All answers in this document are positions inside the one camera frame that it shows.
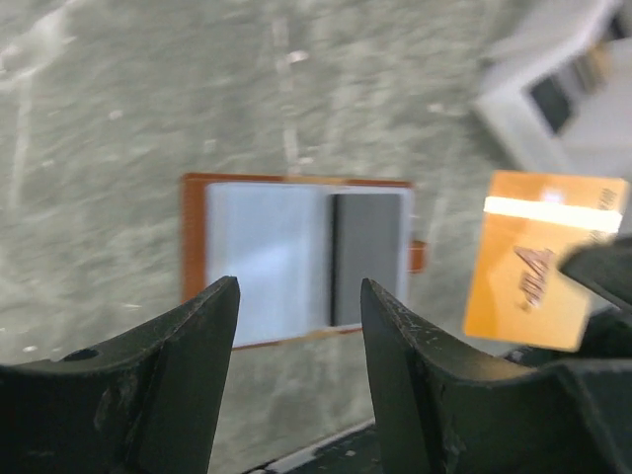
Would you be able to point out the gold credit card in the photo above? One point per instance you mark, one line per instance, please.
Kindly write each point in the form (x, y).
(531, 222)

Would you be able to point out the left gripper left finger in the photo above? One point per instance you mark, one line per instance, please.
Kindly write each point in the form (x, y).
(145, 401)

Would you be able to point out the brown leather card holder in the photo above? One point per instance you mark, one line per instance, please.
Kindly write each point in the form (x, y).
(275, 235)

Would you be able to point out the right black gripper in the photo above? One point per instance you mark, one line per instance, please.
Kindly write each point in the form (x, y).
(605, 270)

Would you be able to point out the black credit card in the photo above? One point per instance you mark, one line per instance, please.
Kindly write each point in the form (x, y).
(366, 243)

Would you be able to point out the white plastic card tray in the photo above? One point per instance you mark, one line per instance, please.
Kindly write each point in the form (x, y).
(557, 91)

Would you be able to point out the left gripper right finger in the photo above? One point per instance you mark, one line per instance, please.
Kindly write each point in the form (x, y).
(442, 406)

